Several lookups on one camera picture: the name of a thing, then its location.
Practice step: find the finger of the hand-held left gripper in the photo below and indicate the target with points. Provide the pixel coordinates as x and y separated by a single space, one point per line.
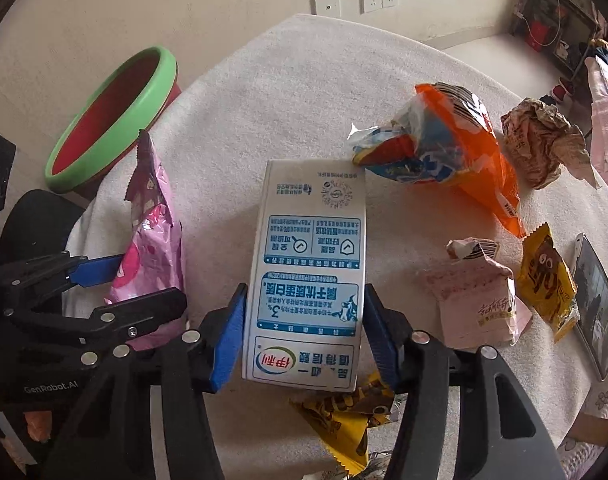
94 267
134 310

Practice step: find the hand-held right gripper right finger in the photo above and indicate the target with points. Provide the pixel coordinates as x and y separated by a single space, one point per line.
381 340

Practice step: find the grey wall socket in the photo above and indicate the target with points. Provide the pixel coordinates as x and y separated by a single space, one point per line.
326 5

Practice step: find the red bucket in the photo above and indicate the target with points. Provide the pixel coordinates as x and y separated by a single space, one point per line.
536 29

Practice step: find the newspaper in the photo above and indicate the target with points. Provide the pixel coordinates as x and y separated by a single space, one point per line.
538 140

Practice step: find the orange snack bag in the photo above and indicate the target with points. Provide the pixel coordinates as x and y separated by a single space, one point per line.
478 160

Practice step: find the bed with pink sheet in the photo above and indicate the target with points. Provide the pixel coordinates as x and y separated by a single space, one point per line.
603 125

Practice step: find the red bin with green rim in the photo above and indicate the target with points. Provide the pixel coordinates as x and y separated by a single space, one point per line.
109 120

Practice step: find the white tablecloth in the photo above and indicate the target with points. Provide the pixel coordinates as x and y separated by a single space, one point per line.
304 85

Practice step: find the smartphone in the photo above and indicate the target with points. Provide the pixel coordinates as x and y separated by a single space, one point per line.
596 300

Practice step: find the floral cloth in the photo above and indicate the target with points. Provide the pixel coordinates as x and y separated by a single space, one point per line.
601 402

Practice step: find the person's left hand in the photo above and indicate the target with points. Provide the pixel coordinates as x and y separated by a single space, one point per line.
38 426

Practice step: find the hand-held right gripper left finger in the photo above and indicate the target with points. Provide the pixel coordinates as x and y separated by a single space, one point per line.
229 340

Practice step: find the dark clothes pile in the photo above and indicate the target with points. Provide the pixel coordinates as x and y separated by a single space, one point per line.
603 52

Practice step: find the pink white paper packet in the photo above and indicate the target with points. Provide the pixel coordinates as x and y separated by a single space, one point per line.
476 300

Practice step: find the pink snack bag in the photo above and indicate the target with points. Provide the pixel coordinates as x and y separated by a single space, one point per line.
149 240

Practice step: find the yellow snack wrapper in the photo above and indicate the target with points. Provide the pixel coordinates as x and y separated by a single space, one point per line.
334 415
546 280

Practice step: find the blue white milk carton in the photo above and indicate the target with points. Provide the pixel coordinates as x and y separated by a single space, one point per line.
309 260

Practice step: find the red shoe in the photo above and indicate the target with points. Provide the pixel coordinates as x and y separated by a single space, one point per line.
561 92

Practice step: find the metal shelf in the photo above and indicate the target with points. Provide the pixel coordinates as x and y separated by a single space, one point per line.
558 15

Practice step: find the dark trouser leg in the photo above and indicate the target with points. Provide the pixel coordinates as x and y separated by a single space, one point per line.
39 225

